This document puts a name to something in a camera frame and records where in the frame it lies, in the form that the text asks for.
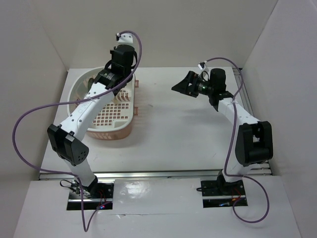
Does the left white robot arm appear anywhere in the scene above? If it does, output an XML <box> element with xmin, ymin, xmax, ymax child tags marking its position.
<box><xmin>47</xmin><ymin>30</ymin><xmax>142</xmax><ymax>198</ymax></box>

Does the blue patterned plate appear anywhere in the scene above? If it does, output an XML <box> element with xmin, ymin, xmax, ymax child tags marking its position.
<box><xmin>87</xmin><ymin>78</ymin><xmax>94</xmax><ymax>92</ymax></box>

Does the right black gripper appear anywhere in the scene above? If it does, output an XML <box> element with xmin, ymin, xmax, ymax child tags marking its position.
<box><xmin>171</xmin><ymin>71</ymin><xmax>214</xmax><ymax>98</ymax></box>

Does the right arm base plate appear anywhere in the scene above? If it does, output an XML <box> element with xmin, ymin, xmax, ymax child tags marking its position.
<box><xmin>196</xmin><ymin>180</ymin><xmax>248</xmax><ymax>208</ymax></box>

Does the pink white dish rack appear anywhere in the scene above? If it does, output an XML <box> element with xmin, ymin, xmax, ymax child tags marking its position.
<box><xmin>68</xmin><ymin>67</ymin><xmax>139</xmax><ymax>140</ymax></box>

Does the aluminium rail front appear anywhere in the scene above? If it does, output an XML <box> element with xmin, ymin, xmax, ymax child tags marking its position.
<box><xmin>39</xmin><ymin>167</ymin><xmax>272</xmax><ymax>180</ymax></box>

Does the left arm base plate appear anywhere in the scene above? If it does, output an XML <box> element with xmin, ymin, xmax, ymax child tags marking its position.
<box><xmin>60</xmin><ymin>179</ymin><xmax>114</xmax><ymax>211</ymax></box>

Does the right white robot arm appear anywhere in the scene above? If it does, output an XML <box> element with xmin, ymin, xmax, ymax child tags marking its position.
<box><xmin>172</xmin><ymin>68</ymin><xmax>273</xmax><ymax>195</ymax></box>

